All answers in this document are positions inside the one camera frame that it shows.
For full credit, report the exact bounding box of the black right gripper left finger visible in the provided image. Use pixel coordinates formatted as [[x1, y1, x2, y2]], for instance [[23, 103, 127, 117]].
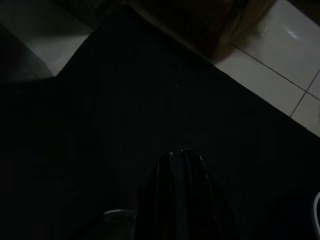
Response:
[[136, 150, 186, 240]]

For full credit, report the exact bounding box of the dark floor mat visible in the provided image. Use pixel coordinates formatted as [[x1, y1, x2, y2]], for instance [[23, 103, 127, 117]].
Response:
[[0, 4, 320, 240]]

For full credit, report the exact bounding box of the brown cardboard box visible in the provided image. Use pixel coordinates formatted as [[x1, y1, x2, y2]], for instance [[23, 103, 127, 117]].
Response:
[[119, 0, 275, 62]]

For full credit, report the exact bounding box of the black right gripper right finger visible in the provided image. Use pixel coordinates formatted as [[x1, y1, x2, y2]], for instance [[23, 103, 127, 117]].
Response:
[[180, 148, 236, 240]]

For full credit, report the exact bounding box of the blue bucket white handle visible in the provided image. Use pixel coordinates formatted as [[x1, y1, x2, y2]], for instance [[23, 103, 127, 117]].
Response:
[[313, 191, 320, 227]]

